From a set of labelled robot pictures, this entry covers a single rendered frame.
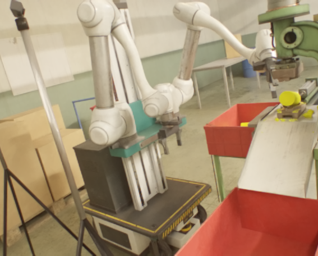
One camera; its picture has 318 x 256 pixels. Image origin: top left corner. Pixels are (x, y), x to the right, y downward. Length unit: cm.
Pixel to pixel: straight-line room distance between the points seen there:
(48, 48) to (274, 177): 488
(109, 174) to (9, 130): 119
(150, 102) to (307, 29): 77
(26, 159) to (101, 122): 161
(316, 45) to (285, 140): 42
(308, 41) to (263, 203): 72
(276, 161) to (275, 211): 22
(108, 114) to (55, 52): 417
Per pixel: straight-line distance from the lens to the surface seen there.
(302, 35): 140
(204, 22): 188
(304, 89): 170
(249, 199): 136
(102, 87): 152
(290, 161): 125
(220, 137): 201
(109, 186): 215
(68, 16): 599
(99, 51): 150
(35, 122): 348
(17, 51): 531
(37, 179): 311
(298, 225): 135
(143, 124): 205
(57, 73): 558
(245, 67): 943
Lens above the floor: 142
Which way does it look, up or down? 15 degrees down
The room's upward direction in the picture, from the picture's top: 12 degrees counter-clockwise
